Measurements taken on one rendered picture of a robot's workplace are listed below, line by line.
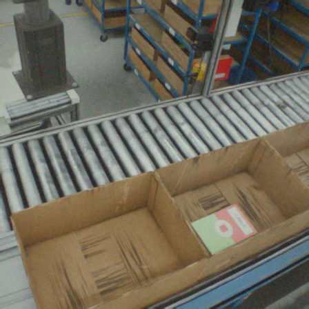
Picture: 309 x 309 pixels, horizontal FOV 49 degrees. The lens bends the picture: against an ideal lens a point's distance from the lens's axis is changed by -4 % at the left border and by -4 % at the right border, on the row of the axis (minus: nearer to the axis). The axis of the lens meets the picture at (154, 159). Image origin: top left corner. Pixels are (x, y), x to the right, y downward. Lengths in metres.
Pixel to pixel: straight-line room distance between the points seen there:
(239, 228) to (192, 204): 0.18
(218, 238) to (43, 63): 1.09
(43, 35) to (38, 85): 0.25
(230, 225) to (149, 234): 0.23
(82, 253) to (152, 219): 0.23
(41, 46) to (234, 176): 0.97
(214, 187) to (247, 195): 0.11
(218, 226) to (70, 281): 0.43
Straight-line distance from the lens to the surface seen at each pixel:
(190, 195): 1.12
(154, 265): 0.98
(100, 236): 1.02
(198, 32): 1.58
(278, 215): 1.18
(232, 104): 1.78
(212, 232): 0.98
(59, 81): 1.73
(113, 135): 1.48
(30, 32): 1.56
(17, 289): 0.98
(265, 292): 1.34
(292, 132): 1.29
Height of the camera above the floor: 1.77
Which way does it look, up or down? 47 degrees down
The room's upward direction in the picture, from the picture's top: 9 degrees clockwise
